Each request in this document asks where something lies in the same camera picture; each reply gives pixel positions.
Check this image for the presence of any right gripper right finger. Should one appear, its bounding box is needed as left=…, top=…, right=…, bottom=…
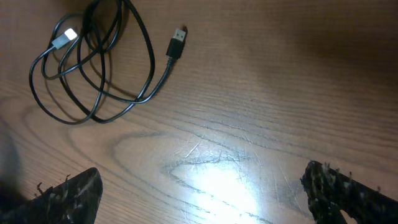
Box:
left=300, top=161, right=397, bottom=223

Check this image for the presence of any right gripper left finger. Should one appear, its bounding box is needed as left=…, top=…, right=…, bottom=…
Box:
left=1, top=167, right=103, bottom=224

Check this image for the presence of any black USB cable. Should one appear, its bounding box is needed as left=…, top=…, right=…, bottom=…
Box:
left=29, top=0, right=188, bottom=125

